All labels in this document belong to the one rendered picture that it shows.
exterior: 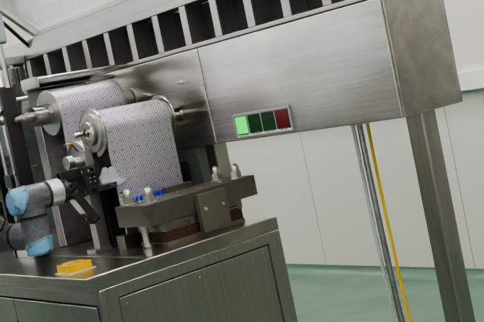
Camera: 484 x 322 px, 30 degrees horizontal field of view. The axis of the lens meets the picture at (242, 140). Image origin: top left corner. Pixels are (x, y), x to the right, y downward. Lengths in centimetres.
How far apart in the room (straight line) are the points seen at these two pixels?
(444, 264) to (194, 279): 68
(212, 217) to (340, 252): 335
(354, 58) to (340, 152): 340
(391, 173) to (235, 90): 287
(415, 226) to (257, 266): 285
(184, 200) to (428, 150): 69
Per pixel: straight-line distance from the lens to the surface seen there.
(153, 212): 250
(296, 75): 246
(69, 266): 244
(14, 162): 290
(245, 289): 262
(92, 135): 268
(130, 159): 270
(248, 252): 263
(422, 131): 241
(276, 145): 609
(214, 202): 260
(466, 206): 516
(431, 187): 243
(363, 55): 228
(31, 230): 251
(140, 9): 300
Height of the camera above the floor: 128
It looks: 3 degrees down
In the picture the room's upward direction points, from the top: 12 degrees counter-clockwise
